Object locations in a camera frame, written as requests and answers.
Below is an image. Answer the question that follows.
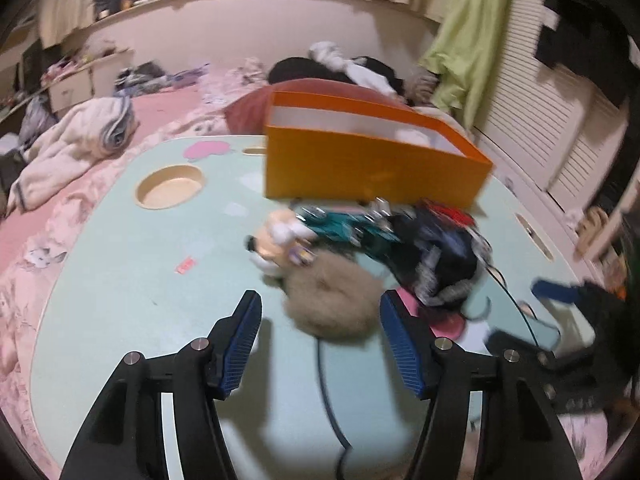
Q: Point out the light green hanging cloth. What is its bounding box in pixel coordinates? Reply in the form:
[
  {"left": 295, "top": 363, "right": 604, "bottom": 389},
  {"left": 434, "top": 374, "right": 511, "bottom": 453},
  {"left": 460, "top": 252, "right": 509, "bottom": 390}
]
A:
[{"left": 420, "top": 0, "right": 523, "bottom": 126}]

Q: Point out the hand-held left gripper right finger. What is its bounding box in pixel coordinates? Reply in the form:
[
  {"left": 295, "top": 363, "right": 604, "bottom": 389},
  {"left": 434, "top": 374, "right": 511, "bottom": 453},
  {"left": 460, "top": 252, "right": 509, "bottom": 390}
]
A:
[{"left": 380, "top": 290, "right": 583, "bottom": 480}]

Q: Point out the white clothing pile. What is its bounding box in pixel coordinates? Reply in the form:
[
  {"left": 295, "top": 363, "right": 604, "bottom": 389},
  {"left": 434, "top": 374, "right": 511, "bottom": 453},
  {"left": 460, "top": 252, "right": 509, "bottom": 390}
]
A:
[{"left": 307, "top": 41, "right": 396, "bottom": 93}]

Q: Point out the black clothing pile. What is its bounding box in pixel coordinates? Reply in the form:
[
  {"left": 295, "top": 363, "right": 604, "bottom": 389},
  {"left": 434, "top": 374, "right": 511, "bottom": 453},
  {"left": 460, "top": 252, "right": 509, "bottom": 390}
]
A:
[{"left": 267, "top": 55, "right": 406, "bottom": 96}]

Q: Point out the grey clothes heap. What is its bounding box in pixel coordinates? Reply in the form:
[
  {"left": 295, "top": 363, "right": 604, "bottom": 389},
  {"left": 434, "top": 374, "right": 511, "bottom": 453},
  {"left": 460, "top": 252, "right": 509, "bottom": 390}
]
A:
[{"left": 20, "top": 97, "right": 58, "bottom": 146}]

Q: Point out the teal patterned pouch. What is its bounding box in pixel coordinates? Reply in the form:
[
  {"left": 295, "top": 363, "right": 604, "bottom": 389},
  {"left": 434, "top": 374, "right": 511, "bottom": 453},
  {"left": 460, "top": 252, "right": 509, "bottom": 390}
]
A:
[{"left": 305, "top": 207, "right": 401, "bottom": 261}]

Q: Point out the cream plush dog toy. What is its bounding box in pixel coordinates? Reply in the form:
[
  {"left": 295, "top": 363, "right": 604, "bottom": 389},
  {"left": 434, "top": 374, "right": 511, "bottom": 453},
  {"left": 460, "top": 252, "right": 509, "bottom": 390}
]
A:
[{"left": 245, "top": 210, "right": 316, "bottom": 276}]

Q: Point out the beige fluffy pompom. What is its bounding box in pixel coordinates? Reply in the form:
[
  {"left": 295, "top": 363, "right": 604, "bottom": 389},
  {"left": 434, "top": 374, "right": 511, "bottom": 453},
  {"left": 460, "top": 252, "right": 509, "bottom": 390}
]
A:
[{"left": 282, "top": 252, "right": 381, "bottom": 343}]

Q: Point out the cream cabinet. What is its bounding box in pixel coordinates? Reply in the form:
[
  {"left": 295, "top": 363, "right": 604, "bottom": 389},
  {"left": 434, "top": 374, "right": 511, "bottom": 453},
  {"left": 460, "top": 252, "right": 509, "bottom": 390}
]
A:
[{"left": 47, "top": 50, "right": 136, "bottom": 113}]

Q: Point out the orange cardboard box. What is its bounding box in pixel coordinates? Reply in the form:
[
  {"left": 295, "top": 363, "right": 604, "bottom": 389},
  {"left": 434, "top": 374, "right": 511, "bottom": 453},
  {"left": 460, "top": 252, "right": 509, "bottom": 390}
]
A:
[{"left": 263, "top": 91, "right": 495, "bottom": 211}]

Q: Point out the black hanging garment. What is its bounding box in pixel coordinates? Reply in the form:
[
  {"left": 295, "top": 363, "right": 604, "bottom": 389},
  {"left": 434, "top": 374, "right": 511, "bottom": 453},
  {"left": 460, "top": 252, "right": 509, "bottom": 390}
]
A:
[{"left": 537, "top": 0, "right": 640, "bottom": 101}]

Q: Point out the thin black cable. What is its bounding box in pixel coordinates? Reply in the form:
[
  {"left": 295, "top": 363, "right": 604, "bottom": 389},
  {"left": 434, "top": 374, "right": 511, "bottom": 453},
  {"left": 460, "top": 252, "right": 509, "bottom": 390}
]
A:
[{"left": 482, "top": 260, "right": 541, "bottom": 346}]

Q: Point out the white bundled blanket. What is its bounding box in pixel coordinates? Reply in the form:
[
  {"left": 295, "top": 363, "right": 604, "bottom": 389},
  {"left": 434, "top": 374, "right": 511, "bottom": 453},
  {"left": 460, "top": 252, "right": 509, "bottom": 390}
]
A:
[{"left": 10, "top": 95, "right": 138, "bottom": 211}]

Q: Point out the pink pouch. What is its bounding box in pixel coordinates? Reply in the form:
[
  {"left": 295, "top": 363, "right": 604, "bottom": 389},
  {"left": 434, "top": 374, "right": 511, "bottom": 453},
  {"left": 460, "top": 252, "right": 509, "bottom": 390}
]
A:
[{"left": 400, "top": 292, "right": 463, "bottom": 341}]

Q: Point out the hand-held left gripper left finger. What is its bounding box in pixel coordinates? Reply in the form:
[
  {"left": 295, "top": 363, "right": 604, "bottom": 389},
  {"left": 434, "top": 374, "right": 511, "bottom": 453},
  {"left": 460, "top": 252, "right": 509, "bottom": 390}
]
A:
[{"left": 60, "top": 290, "right": 263, "bottom": 480}]

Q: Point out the white louvered closet door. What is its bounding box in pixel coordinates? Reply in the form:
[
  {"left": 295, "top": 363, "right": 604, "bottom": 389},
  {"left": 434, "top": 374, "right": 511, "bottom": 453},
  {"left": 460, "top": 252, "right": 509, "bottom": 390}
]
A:
[{"left": 470, "top": 0, "right": 631, "bottom": 211}]

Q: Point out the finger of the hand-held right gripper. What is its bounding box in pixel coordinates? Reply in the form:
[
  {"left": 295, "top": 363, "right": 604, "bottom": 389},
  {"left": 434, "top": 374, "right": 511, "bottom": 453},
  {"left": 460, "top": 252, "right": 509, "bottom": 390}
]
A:
[
  {"left": 486, "top": 329, "right": 558, "bottom": 368},
  {"left": 531, "top": 280, "right": 608, "bottom": 311}
]

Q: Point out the mint green desktop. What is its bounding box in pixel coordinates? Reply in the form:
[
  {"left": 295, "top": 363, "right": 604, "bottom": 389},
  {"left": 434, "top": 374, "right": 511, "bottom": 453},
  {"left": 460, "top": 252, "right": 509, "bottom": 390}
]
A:
[{"left": 30, "top": 135, "right": 576, "bottom": 480}]

